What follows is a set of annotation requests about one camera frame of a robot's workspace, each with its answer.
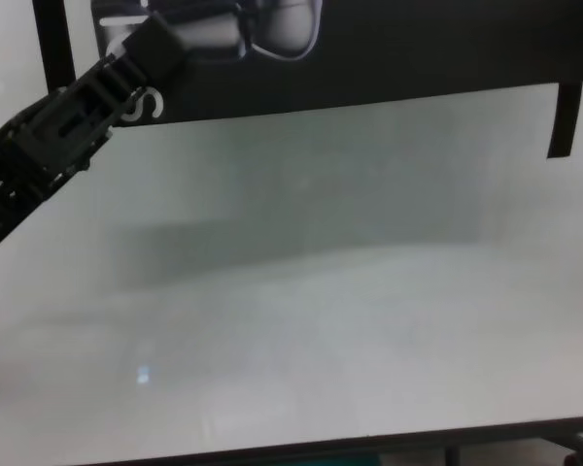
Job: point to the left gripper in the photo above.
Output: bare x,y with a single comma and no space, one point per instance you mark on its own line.
34,155

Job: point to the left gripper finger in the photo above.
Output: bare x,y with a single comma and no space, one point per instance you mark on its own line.
155,46

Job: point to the black tape frame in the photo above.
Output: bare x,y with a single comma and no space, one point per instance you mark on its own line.
56,43

